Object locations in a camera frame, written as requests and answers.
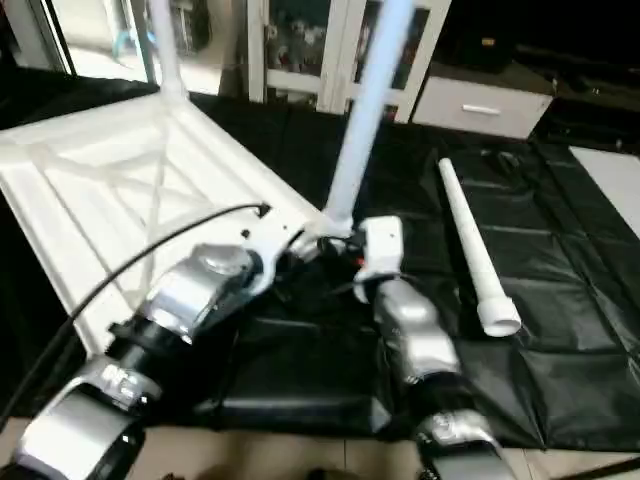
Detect white plastic table leg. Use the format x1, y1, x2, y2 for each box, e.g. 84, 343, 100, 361
437, 157, 524, 339
320, 0, 417, 241
148, 0, 189, 103

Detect white plastic table top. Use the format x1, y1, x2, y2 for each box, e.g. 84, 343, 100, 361
0, 90, 333, 357

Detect black work mat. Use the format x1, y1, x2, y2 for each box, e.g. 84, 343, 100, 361
0, 65, 640, 451

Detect white drawer unit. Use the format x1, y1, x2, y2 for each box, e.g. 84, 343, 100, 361
412, 75, 553, 140

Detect white glass door cabinet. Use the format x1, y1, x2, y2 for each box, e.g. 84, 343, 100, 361
245, 0, 451, 117

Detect white flat board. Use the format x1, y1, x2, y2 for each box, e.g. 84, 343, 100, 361
570, 145, 640, 217

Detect white framed glass door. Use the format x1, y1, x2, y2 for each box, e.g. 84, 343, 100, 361
40, 0, 161, 83

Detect black stand leg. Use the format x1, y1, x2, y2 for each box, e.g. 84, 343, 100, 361
555, 455, 640, 480

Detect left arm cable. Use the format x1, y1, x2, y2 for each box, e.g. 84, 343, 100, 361
0, 205, 272, 423

